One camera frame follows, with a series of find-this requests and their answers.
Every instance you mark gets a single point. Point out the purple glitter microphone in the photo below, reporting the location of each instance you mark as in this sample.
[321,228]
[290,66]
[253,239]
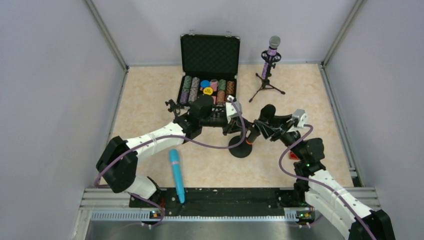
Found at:
[271,56]

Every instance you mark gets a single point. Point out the purple poker chip stack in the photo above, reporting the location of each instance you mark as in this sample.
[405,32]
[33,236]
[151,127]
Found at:
[184,97]

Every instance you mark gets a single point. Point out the black microphone orange end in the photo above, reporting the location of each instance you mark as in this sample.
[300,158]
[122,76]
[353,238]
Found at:
[260,126]

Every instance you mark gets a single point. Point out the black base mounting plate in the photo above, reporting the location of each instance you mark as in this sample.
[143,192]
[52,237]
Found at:
[230,202]

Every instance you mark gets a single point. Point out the yellow big blind button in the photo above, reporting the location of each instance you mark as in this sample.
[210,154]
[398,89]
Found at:
[208,91]

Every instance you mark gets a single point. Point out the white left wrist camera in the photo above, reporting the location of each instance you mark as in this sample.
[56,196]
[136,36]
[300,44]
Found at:
[233,108]

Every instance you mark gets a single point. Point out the blue dealer button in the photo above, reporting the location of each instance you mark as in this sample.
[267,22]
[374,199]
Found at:
[204,84]

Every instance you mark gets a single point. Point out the teal microphone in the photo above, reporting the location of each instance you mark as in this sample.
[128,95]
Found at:
[174,160]

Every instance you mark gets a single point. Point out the red lego brick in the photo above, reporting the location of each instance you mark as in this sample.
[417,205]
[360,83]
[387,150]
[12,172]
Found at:
[292,156]

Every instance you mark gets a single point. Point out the shock mount tripod stand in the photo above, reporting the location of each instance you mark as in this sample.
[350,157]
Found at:
[265,85]

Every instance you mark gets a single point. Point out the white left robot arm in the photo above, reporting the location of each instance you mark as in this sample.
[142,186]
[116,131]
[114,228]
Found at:
[118,163]

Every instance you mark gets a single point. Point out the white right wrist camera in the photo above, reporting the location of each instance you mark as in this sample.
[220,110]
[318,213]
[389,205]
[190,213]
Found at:
[299,118]

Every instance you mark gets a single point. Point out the green poker chip stack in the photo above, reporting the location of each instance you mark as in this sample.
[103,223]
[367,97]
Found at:
[222,85]

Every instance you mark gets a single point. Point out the round base clamp stand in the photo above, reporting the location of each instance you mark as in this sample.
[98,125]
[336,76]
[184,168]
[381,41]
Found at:
[242,150]

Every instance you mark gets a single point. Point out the pink poker chip stack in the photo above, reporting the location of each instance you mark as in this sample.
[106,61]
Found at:
[220,98]

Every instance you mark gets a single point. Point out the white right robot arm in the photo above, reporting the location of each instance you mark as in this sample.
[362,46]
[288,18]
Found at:
[316,186]

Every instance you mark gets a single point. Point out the black poker chip case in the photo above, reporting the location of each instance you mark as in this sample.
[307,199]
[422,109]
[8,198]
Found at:
[207,57]

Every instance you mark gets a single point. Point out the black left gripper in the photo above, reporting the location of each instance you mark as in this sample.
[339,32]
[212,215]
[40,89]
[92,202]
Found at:
[226,123]

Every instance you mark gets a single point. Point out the small black tripod stand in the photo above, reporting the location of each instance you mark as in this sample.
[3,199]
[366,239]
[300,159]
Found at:
[177,109]

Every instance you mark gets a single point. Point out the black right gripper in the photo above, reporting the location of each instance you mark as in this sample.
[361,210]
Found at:
[262,124]

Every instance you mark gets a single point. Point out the orange black chip stack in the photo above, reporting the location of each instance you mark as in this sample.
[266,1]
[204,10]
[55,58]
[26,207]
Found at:
[230,88]

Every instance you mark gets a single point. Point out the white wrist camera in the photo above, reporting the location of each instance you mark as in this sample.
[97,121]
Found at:
[299,118]
[233,108]

